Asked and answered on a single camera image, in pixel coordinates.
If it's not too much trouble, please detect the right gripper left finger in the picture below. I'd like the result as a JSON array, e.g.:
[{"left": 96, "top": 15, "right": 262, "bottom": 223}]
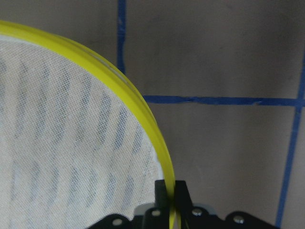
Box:
[{"left": 154, "top": 180, "right": 171, "bottom": 229}]

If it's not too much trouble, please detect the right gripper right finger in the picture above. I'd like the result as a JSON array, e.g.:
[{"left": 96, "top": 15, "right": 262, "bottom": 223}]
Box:
[{"left": 174, "top": 180, "right": 193, "bottom": 229}]

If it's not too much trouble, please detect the yellow steamer layer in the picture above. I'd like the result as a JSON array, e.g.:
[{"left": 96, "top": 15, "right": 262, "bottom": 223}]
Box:
[{"left": 0, "top": 21, "right": 175, "bottom": 229}]

